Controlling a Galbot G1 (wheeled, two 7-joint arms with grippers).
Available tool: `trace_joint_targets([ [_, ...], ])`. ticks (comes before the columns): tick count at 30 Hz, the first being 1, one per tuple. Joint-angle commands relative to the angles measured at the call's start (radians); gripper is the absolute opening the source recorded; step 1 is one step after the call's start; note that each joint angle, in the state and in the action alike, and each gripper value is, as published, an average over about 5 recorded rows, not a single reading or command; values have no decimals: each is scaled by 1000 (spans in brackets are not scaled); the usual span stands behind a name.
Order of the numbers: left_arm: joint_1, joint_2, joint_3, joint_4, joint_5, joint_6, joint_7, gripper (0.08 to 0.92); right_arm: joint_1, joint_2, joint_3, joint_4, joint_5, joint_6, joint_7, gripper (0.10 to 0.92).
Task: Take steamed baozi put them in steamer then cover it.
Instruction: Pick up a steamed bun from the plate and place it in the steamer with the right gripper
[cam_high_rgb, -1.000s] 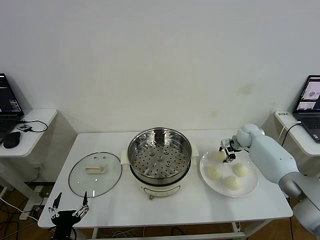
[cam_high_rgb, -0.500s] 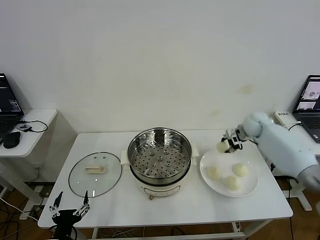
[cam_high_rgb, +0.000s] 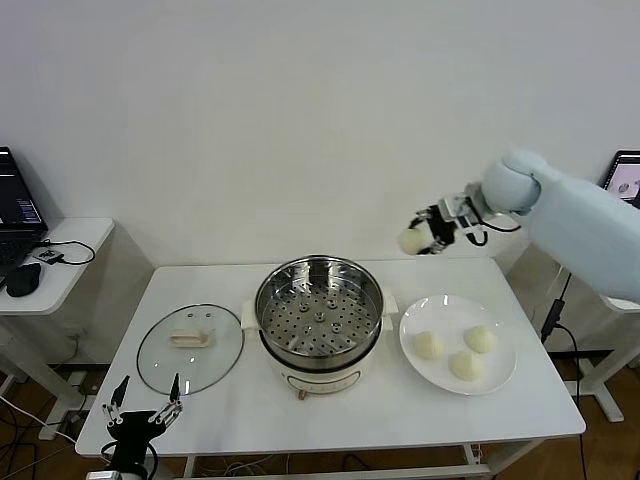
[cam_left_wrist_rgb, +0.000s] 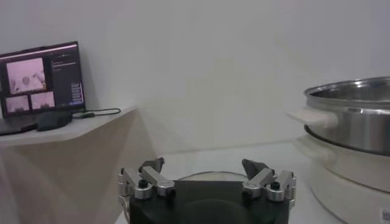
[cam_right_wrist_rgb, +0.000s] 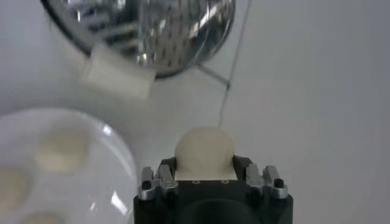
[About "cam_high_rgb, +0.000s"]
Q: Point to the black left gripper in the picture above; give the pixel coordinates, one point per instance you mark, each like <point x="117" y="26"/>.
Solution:
<point x="132" y="425"/>

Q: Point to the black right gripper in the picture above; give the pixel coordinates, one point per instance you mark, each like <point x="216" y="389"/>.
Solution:
<point x="442" y="227"/>

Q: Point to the white steamed baozi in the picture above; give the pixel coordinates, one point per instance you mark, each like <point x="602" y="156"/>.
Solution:
<point x="465" y="365"/>
<point x="481" y="340"/>
<point x="428" y="345"/>
<point x="411" y="242"/>

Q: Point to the pale right robot arm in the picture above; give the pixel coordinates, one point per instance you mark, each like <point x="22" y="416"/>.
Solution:
<point x="575" y="225"/>

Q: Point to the perforated steel steamer basket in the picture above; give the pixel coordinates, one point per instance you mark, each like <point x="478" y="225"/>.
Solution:
<point x="300" y="325"/>

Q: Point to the round white plate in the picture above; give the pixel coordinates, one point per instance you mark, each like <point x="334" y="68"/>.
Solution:
<point x="450" y="315"/>

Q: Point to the white floor power adapter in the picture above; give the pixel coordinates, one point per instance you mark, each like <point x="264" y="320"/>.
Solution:
<point x="48" y="432"/>

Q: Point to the black computer mouse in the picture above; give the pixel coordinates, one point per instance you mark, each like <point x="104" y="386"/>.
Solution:
<point x="24" y="281"/>

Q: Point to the white side table with mouse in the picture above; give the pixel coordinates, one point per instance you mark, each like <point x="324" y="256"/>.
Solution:
<point x="75" y="240"/>

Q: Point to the small black usb hub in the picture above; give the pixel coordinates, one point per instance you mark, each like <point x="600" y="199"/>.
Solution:
<point x="49" y="255"/>

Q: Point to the cream electric cooking pot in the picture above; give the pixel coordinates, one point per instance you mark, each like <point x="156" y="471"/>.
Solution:
<point x="325" y="377"/>

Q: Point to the right black laptop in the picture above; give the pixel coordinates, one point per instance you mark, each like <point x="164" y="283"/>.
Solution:
<point x="627" y="175"/>

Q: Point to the black laptop dark screen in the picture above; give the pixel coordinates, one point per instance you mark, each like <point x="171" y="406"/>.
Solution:
<point x="15" y="200"/>

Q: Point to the white side table with label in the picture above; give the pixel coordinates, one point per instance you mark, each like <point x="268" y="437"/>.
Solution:
<point x="610" y="405"/>

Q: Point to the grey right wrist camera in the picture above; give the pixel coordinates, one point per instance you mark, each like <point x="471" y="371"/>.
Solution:
<point x="456" y="206"/>

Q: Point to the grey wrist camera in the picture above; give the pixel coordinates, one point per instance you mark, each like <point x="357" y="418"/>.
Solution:
<point x="456" y="206"/>
<point x="102" y="475"/>

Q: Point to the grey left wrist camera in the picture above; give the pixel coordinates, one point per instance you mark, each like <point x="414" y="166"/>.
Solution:
<point x="102" y="475"/>

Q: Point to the white main table frame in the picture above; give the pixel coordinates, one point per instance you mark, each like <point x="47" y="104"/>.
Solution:
<point x="400" y="471"/>

